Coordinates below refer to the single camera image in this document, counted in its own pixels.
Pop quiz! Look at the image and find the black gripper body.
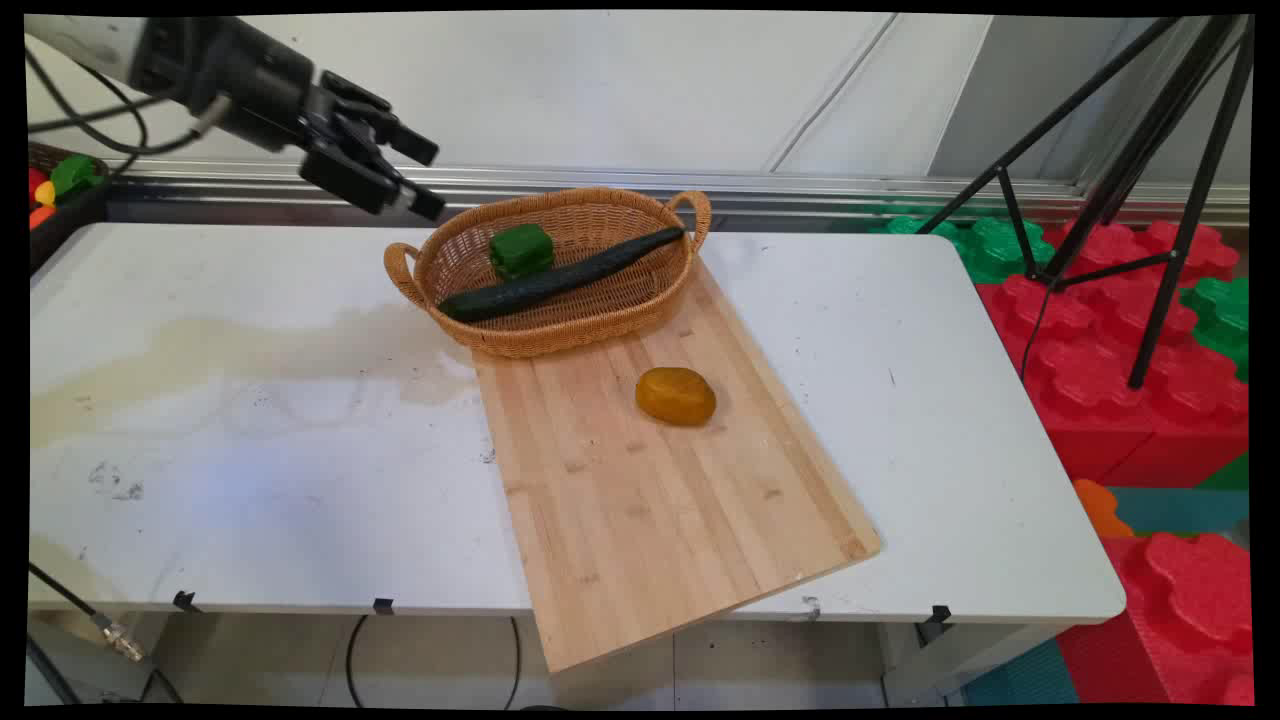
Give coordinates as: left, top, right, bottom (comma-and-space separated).
130, 15, 347, 154

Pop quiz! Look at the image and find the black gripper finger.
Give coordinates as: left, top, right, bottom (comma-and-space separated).
319, 71, 441, 168
299, 142, 448, 223

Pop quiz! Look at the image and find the yellow-brown toy potato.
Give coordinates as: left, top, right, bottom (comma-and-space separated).
634, 366, 718, 428

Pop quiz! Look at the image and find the green toy bell pepper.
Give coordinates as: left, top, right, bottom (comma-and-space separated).
488, 223, 556, 280

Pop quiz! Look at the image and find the green toy vegetable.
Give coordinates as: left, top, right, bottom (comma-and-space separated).
49, 154, 107, 198

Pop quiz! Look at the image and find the dark wicker toy bin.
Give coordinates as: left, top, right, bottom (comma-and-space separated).
27, 140, 113, 273

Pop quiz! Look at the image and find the dark green toy cucumber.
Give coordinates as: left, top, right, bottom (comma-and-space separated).
437, 226, 688, 324

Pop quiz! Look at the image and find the bamboo cutting board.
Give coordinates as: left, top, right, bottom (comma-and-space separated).
470, 255, 883, 674

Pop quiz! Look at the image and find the green foam block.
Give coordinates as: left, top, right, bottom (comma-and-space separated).
868, 213, 1058, 286
1178, 275, 1251, 383

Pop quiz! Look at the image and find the large red foam block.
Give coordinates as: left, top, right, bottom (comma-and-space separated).
975, 219, 1251, 488

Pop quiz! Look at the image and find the orange foam piece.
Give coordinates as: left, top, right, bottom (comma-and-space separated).
1073, 478, 1137, 540

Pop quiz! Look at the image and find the teal foam mat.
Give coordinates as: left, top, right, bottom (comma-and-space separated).
1105, 486, 1251, 538

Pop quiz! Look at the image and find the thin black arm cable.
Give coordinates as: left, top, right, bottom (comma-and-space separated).
25, 48, 151, 157

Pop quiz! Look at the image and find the woven wicker basket with handles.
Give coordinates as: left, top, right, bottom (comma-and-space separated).
383, 187, 713, 360

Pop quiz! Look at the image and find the aluminium wall rail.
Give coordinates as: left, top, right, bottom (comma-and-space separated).
105, 158, 1251, 228

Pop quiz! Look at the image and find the black cable under table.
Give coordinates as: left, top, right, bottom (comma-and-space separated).
344, 614, 524, 711

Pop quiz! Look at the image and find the cable with metal connector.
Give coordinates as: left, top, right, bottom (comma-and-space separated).
27, 562, 151, 664

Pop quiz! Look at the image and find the thick black floor cable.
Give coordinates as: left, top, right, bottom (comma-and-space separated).
25, 635, 83, 707

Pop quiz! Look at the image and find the black camera tripod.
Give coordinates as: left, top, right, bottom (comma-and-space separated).
915, 15, 1256, 391

